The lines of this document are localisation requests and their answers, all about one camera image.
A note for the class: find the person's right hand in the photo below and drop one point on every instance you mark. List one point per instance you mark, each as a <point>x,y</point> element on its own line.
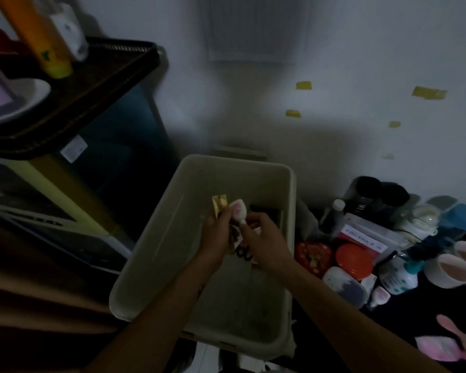
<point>268,244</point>

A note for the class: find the person's left hand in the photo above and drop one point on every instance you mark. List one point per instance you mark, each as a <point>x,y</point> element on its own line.
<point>217,238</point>

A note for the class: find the black scissors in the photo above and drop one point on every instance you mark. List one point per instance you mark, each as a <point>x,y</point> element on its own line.
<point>244,252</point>

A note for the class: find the pink white small bottle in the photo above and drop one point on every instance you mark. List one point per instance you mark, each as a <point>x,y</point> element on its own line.
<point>379,297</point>
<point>237,211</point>

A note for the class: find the gold foil packet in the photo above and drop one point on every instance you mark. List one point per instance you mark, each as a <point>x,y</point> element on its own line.
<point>218,203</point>

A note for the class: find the red heart shaped tin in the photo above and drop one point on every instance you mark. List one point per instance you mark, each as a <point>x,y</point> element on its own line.
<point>312,258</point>

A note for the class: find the white plastic storage bin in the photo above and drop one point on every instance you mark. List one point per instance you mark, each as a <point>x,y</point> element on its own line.
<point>171,248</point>

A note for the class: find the clear bottle white cap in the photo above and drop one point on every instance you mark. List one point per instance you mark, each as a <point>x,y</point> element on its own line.
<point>332,219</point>

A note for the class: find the clear cotton swab box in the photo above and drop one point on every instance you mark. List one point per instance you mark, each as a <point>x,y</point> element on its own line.
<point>343,287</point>

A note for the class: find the orange red round jar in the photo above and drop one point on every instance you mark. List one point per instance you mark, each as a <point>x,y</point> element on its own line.
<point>353,262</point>

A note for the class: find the zip pouch red label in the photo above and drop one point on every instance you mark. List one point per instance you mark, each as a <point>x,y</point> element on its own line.
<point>369,236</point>

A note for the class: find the white lotion bottle teal cap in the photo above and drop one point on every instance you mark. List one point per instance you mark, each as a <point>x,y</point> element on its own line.
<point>398,277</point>

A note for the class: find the cream plush covered bottle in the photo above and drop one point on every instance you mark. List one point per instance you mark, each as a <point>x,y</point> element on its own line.
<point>419,221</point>

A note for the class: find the blue plastic bottle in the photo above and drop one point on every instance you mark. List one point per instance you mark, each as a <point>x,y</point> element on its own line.
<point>460,219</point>

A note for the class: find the pink tissue pack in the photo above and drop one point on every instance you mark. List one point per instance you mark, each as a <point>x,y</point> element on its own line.
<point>439,348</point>

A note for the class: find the person's left forearm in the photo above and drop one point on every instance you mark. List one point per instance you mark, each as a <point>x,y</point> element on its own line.
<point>155,326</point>

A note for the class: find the person's right forearm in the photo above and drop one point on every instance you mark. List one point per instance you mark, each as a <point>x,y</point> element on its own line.
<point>353,326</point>

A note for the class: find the black table countertop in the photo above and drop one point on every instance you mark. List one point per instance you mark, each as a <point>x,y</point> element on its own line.
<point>404,326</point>

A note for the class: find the white sticker label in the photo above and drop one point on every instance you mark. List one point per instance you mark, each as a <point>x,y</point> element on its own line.
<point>73,148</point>

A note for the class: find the black woven tray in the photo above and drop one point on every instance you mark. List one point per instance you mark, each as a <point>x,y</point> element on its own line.
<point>93,85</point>

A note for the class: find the white shallow dish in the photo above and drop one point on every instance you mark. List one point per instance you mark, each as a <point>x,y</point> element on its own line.
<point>27,97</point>

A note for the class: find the orange yellow bottle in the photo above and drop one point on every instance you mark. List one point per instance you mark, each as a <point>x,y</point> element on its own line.
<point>39,38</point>

